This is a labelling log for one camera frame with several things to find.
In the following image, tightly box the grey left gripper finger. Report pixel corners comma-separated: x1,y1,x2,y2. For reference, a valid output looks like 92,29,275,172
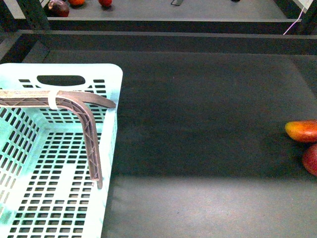
0,97,103,189
0,90,116,109

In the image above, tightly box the light teal plastic basket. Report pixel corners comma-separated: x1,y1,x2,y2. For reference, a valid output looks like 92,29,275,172
0,63,123,238

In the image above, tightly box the small red apple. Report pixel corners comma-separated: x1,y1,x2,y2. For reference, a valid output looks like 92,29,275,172
98,0,112,7

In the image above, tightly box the dark purple eggplant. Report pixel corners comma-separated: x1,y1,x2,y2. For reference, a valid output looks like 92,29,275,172
48,0,69,17

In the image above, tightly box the orange red tomato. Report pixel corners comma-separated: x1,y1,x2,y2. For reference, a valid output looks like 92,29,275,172
68,0,85,6

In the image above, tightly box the black display tray rear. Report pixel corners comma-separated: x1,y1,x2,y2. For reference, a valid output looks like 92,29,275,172
41,0,301,35

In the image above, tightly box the black display tray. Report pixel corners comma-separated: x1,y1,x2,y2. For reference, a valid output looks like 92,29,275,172
0,31,317,238
41,0,301,35

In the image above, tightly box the black display tray front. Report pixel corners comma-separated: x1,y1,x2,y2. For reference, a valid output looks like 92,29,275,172
0,31,317,238

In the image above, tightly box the red yellow mango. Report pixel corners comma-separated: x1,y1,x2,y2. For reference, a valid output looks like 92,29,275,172
285,119,317,143

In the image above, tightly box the thin white cable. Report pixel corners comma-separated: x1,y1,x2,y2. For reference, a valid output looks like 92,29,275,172
283,6,305,35

